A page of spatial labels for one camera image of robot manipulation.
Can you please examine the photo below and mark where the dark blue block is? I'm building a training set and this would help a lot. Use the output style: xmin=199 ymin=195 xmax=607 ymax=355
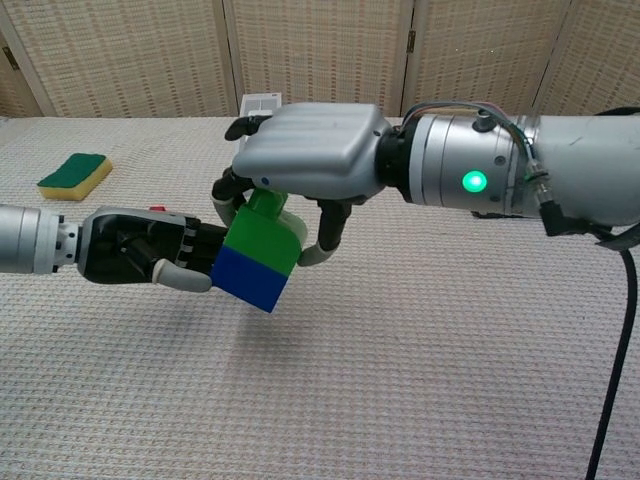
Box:
xmin=209 ymin=244 xmax=293 ymax=315

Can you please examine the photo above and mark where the green and blue toy block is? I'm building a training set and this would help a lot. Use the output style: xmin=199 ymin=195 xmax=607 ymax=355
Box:
xmin=221 ymin=188 xmax=309 ymax=279

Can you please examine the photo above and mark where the woven bamboo screen panel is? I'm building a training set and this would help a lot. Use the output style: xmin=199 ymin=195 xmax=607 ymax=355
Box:
xmin=0 ymin=29 xmax=45 ymax=118
xmin=222 ymin=0 xmax=416 ymax=119
xmin=532 ymin=0 xmax=640 ymax=119
xmin=402 ymin=0 xmax=584 ymax=119
xmin=0 ymin=0 xmax=239 ymax=119

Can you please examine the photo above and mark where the white woven tablecloth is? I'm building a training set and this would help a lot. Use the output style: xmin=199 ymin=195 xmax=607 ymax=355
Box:
xmin=0 ymin=115 xmax=640 ymax=480

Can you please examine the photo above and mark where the thick black cable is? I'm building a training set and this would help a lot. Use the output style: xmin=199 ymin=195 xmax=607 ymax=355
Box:
xmin=583 ymin=245 xmax=640 ymax=480

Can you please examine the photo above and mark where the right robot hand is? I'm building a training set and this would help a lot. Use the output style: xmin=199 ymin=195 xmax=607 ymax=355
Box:
xmin=210 ymin=101 xmax=394 ymax=267

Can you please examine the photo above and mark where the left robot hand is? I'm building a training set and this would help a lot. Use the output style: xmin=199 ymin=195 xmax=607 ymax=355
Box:
xmin=76 ymin=205 xmax=230 ymax=295

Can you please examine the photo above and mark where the grey box with white keypad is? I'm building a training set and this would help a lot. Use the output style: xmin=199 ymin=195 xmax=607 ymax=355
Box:
xmin=238 ymin=92 xmax=283 ymax=151

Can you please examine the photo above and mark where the yellow sponge with green pad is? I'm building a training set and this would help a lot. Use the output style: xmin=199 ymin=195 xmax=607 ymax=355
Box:
xmin=36 ymin=152 xmax=114 ymax=203

